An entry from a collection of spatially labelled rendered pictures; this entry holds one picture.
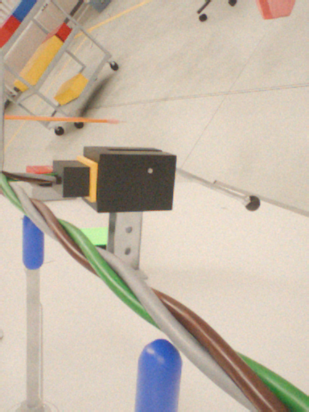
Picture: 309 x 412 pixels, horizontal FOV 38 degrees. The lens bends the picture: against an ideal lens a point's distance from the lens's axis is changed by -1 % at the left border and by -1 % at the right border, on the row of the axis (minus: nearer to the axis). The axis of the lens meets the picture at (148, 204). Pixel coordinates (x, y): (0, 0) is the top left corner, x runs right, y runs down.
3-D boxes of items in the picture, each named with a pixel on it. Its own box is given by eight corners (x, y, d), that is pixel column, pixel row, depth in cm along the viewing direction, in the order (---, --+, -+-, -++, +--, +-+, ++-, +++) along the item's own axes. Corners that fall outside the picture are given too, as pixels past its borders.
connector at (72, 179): (128, 195, 31) (129, 166, 31) (59, 197, 29) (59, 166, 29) (112, 187, 34) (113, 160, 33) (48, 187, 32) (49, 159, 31)
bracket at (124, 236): (148, 279, 32) (153, 212, 31) (117, 282, 31) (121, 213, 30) (125, 257, 37) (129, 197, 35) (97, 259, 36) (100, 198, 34)
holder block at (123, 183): (172, 211, 32) (177, 154, 31) (96, 213, 30) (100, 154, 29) (149, 197, 36) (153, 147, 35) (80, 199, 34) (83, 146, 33)
